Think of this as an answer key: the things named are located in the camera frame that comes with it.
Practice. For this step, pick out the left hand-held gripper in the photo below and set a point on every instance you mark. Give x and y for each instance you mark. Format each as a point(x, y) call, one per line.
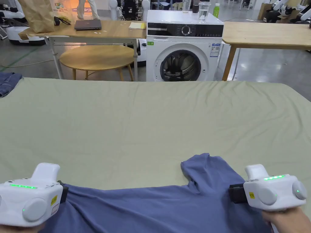
point(29, 199)

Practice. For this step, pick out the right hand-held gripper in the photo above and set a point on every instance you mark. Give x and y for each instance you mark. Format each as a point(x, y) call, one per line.
point(267, 194)

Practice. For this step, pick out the dark blue shirt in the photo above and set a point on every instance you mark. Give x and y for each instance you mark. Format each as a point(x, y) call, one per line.
point(150, 208)

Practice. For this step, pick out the person's left hand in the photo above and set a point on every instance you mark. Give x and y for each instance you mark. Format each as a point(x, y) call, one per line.
point(19, 230)

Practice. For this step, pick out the person's right hand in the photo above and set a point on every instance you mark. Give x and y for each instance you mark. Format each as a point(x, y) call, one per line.
point(291, 222)

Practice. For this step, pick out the blue denim garment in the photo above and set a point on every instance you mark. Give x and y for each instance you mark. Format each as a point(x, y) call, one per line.
point(7, 83)

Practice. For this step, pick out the bed with pale green sheet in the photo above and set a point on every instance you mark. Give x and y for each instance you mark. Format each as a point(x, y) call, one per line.
point(145, 121)

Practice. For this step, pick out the white washing machine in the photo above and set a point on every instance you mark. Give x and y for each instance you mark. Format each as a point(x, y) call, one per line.
point(184, 48)

